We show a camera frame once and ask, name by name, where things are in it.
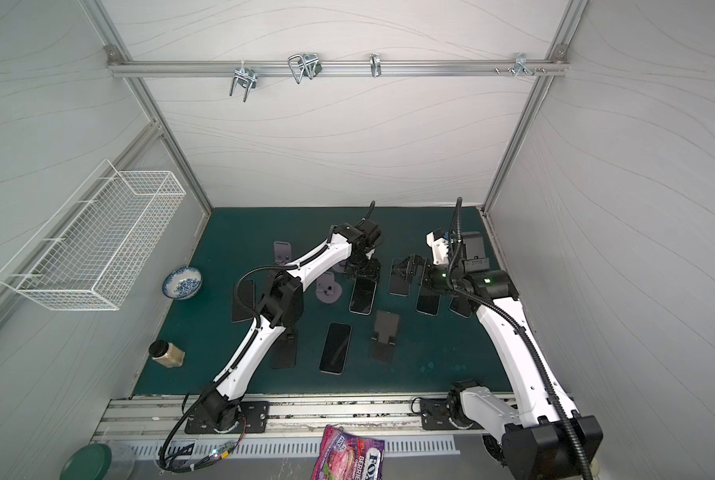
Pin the white wire basket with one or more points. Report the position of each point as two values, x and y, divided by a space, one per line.
89 254

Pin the metal u-bolt clamp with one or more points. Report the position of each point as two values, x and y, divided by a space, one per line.
245 80
305 65

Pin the white vent grille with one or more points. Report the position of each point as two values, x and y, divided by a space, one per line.
300 447

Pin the front left folding stand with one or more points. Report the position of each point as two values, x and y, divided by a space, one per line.
284 351

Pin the centre metal U-bolt clamp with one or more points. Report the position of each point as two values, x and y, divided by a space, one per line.
305 65

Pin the pink snack bag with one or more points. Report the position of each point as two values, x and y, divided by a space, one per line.
346 456

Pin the aluminium cross bar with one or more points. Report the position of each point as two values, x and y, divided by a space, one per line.
331 68

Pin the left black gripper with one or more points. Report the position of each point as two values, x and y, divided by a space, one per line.
363 264

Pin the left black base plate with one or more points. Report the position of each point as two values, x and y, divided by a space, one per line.
248 416

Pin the blue white ceramic bowl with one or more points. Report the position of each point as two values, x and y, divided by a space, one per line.
183 283

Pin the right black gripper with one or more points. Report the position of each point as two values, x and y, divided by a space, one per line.
410 268

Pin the round stand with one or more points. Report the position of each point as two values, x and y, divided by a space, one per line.
283 252
328 290

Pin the front right folding stand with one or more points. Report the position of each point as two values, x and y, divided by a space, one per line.
384 338

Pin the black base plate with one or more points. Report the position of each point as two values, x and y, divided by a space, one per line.
248 416
435 415

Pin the right metal bolt bracket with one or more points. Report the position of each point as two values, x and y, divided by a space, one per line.
520 67

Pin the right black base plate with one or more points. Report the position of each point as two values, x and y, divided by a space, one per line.
435 415

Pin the left metal U-bolt clamp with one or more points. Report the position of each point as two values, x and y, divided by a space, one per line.
245 80

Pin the black capped glass bottle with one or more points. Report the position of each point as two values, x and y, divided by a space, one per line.
167 354

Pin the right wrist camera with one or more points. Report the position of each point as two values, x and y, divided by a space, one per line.
440 245

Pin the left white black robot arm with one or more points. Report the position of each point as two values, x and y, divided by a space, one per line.
281 306

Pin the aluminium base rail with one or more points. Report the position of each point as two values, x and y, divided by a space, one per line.
152 417

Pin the small metal bracket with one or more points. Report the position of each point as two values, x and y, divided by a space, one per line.
375 65

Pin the folding stand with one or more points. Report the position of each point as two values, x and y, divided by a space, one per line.
384 338
284 351

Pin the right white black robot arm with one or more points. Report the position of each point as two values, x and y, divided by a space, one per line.
543 435

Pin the back left round stand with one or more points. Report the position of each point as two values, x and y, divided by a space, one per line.
283 252

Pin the middle round stand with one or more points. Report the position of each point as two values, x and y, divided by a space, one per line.
328 290

